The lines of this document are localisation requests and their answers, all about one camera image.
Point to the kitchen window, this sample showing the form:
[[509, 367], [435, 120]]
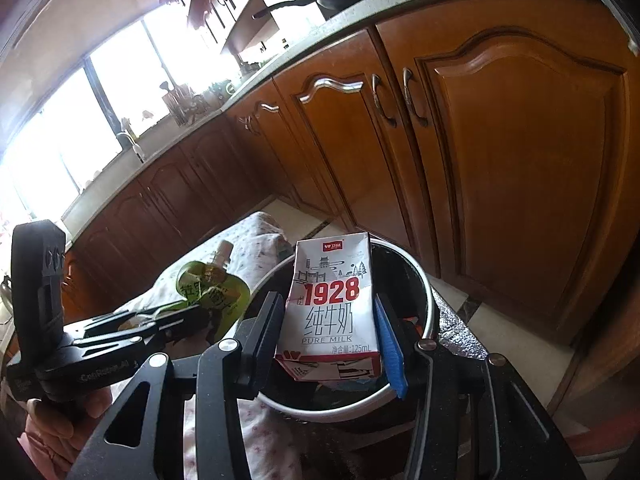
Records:
[[75, 125]]

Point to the wooden door panel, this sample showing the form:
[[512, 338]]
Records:
[[600, 375]]

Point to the utensil holder with utensils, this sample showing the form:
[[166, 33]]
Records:
[[177, 105]]

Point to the metal sink faucet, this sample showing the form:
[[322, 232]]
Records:
[[131, 140]]

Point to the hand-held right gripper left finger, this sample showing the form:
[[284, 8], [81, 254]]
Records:
[[272, 340]]

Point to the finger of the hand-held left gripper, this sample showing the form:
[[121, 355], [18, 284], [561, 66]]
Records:
[[130, 320], [190, 325]]

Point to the green spouted drink pouch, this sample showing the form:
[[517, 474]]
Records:
[[210, 285]]

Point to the white and red milk carton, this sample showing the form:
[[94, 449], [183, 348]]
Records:
[[325, 310]]

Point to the green mug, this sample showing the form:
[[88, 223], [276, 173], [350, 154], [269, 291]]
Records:
[[227, 89]]

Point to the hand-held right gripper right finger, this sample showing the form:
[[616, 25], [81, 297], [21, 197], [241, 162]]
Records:
[[390, 355]]

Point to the silver textured mat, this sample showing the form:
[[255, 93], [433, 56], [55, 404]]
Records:
[[460, 327]]

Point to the person's left hand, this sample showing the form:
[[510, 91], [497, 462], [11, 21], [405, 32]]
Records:
[[60, 440]]

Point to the round black trash bin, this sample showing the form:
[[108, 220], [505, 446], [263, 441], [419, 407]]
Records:
[[400, 280]]

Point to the floral printed blanket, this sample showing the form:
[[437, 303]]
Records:
[[240, 240]]

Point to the wooden cabinet door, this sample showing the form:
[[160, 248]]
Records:
[[280, 160], [345, 160], [225, 170], [525, 160], [105, 250], [160, 205]]

